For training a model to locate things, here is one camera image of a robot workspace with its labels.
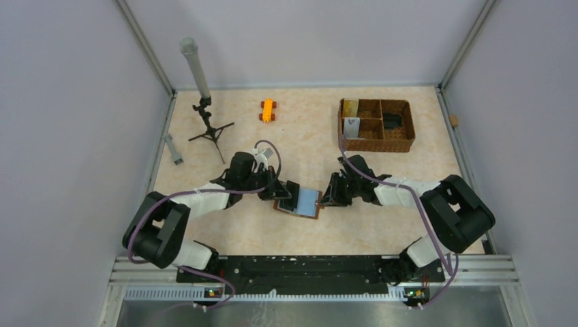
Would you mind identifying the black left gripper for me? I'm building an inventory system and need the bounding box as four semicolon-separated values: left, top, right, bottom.
241;165;291;200

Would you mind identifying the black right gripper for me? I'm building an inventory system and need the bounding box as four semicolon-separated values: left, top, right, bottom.
320;172;361;207

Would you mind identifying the grey credit card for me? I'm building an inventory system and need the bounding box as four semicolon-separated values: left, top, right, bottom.
278;181;300;213

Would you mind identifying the brown leather card holder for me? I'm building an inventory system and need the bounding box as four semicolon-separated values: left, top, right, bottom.
273;186;322;219

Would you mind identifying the silver white credit card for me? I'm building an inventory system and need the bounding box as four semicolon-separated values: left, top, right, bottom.
343;117;361;139

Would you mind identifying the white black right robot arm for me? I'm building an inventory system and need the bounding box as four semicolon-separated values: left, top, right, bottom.
318;155;496;281

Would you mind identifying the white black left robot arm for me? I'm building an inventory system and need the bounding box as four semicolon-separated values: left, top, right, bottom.
122;148;290;282

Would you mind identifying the gold credit card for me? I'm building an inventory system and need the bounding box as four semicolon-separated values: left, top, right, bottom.
341;99;359;117

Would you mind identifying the orange toy car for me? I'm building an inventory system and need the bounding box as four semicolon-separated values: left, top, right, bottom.
258;98;277;123

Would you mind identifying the woven wicker divided basket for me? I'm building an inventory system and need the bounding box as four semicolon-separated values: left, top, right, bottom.
338;99;416;153

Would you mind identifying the small wooden block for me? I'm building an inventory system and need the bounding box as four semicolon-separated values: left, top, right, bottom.
448;114;459;128

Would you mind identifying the black tripod with grey tube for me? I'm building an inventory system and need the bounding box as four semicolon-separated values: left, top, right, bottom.
179;37;234;164

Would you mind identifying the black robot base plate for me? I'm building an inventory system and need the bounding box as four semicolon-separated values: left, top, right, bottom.
176;255;446;296

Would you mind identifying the grey metal bracket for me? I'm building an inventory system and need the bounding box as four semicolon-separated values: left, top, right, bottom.
162;134;183;166

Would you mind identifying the aluminium frame rail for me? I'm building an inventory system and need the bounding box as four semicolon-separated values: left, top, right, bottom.
436;85;520;287

